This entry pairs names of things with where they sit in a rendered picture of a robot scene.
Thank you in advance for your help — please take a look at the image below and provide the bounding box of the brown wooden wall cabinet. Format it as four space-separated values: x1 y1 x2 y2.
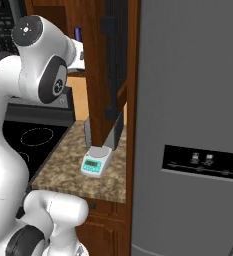
23 0 89 78

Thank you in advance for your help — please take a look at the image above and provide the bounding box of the white teal digital scale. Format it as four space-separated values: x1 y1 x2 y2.
80 145 113 179

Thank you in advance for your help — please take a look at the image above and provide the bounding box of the brown wooden side panel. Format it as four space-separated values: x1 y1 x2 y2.
125 0 142 256

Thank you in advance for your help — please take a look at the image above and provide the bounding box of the brown wooden base cabinet door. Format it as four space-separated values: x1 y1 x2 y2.
75 215 128 256

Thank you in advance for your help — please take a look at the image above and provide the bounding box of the blue cereal box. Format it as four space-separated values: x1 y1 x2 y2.
74 26 84 43

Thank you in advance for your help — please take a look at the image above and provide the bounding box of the black microwave oven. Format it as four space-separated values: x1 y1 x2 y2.
0 0 28 57

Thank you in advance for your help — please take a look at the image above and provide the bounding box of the black stove with hob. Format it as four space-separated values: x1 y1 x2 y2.
1 84 77 183

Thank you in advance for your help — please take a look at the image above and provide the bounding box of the grey fridge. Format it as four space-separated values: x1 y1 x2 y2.
130 0 233 256

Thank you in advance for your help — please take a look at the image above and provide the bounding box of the brown wooden drawer front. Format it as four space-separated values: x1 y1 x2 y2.
83 196 128 224

